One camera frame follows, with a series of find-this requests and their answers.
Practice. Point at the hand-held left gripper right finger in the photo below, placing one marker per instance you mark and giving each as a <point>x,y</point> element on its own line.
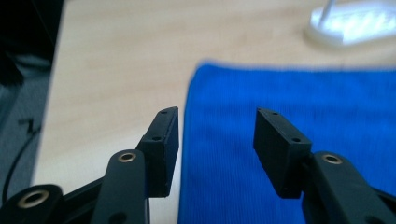
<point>280,155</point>

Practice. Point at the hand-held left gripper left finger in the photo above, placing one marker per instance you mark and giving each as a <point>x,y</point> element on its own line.
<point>160,152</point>

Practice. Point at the blue ribbed cloth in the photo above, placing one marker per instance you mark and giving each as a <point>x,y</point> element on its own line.
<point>249,124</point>

